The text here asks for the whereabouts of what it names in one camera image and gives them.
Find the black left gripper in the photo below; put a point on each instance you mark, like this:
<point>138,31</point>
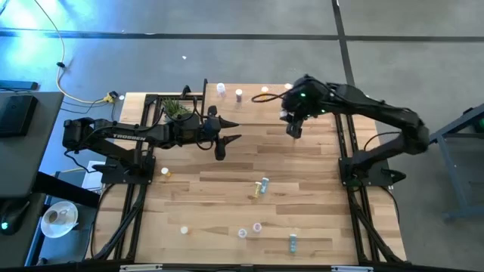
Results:
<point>211,130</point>

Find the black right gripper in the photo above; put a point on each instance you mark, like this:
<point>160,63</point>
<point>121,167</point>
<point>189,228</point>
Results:
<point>298,109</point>

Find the short yellow pill bottle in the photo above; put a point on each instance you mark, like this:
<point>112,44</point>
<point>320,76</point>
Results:
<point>288,86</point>

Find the short blue pill bottle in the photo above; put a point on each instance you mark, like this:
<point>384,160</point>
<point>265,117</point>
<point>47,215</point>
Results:
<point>238,94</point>

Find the short orange pill bottle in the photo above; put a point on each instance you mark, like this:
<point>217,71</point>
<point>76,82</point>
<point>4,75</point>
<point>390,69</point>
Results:
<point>264,90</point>

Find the clear plastic pill bottle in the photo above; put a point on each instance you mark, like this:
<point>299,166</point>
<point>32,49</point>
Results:
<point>221,88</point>

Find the yellow capsule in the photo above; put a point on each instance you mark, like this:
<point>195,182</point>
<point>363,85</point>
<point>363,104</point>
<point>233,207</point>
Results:
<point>257,189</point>

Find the blue pill vial white cap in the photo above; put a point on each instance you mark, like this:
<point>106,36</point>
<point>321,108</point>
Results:
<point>293,243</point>
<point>264,185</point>

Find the orange pill bottle white cap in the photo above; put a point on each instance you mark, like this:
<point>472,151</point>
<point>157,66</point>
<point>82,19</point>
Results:
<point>184,229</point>
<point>165,172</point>

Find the clear bottle pink capsules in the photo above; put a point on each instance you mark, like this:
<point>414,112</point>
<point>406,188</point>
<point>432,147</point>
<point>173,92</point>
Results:
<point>257,227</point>

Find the clear bottle blue red capsules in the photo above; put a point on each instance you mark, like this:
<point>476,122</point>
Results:
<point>242,233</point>

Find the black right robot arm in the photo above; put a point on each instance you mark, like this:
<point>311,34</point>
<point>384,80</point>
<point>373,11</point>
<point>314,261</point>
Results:
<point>378,107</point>

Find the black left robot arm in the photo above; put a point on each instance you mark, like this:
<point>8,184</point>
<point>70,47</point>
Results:
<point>128,136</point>

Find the potted green succulent plant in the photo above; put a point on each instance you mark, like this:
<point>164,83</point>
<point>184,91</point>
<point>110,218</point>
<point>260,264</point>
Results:
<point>174,107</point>

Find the white paper sheet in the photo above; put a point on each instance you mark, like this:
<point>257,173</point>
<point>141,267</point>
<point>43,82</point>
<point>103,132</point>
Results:
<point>90,177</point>

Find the blue-grey metal stand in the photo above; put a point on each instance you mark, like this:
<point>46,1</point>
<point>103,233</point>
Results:
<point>450,170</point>

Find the black desk beam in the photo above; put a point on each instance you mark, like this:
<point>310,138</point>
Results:
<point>64,189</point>

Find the dark grey desk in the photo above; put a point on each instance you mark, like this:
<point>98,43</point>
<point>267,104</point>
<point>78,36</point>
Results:
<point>34,158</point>

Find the black rectangular device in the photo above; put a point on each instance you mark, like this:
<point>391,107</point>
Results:
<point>17,115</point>

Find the dark flat device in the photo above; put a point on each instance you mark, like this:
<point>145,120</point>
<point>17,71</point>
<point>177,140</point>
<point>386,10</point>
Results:
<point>19,85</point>

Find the black computer mouse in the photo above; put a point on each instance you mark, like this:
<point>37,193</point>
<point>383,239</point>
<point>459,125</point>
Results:
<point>13,217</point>

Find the wooden shelf with black frame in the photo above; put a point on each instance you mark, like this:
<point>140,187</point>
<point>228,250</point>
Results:
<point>249,113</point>

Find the black aluminium table frame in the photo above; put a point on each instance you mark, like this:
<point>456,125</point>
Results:
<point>150,100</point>

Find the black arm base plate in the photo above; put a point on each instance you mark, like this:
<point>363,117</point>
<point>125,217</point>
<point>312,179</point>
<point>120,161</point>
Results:
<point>113,175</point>
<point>382,177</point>

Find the silver metal bracket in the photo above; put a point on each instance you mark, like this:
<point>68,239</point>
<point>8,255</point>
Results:
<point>351,269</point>
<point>140,267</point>

